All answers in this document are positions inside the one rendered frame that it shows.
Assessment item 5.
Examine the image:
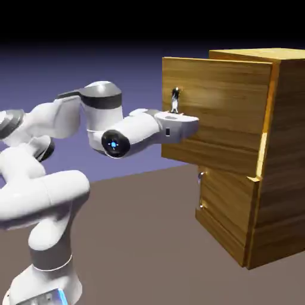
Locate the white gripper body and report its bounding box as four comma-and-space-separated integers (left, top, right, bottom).
154, 111, 200, 144

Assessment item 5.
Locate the dark shiny curved door handle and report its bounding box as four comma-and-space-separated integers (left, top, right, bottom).
170, 87, 181, 114

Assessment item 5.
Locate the large wooden cabinet door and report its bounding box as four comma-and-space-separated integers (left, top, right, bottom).
161, 56, 280, 179

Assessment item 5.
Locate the small wooden cabinet door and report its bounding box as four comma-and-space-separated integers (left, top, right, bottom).
195, 165, 262, 268

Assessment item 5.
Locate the light wooden cabinet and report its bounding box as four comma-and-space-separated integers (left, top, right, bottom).
195, 48, 305, 270

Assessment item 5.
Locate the silver curved door handle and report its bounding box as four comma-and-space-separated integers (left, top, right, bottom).
197, 170, 207, 210

